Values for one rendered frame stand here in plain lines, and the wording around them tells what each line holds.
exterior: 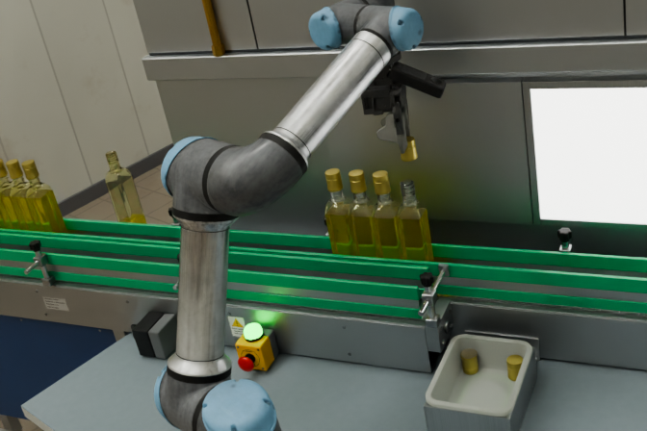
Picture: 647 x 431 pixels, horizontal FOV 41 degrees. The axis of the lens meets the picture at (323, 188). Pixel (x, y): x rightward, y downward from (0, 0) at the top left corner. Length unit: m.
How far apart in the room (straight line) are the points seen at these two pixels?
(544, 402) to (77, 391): 1.08
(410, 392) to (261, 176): 0.72
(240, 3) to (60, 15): 2.84
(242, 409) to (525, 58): 0.89
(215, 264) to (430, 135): 0.66
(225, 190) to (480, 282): 0.72
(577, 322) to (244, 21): 1.00
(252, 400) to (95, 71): 3.63
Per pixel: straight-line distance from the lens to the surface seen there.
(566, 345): 1.94
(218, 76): 2.14
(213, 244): 1.51
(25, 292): 2.51
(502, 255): 1.96
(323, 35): 1.64
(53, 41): 4.83
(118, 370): 2.23
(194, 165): 1.46
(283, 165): 1.40
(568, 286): 1.87
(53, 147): 4.89
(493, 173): 1.96
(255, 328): 2.04
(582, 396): 1.89
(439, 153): 1.97
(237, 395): 1.53
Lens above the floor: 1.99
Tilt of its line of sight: 26 degrees down
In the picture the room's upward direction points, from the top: 11 degrees counter-clockwise
